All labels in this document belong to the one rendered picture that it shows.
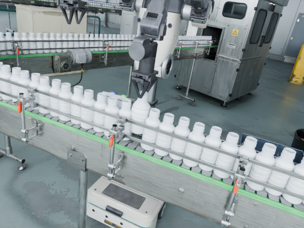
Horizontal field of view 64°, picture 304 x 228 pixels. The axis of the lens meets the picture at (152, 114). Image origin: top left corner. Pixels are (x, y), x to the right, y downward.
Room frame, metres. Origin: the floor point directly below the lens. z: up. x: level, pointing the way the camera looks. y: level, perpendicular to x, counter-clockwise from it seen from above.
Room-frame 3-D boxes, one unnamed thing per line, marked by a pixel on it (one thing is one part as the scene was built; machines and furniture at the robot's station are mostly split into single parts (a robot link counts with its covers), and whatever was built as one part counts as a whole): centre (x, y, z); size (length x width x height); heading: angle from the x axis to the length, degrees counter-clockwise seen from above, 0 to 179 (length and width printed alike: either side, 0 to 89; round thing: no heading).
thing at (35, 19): (4.83, 2.13, 0.59); 1.10 x 0.62 x 1.18; 143
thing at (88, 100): (0.94, 0.27, 1.08); 0.06 x 0.06 x 0.17
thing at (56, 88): (1.00, 0.43, 1.08); 0.06 x 0.06 x 0.17
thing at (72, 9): (1.14, 0.42, 1.44); 0.07 x 0.07 x 0.09; 71
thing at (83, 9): (1.17, 0.41, 1.44); 0.07 x 0.07 x 0.09; 71
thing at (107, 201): (1.54, 0.04, 0.24); 0.68 x 0.53 x 0.41; 161
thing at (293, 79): (7.45, -4.14, 0.55); 0.40 x 0.40 x 1.10; 71
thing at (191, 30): (4.80, -0.49, 1.22); 0.23 x 0.04 x 0.32; 53
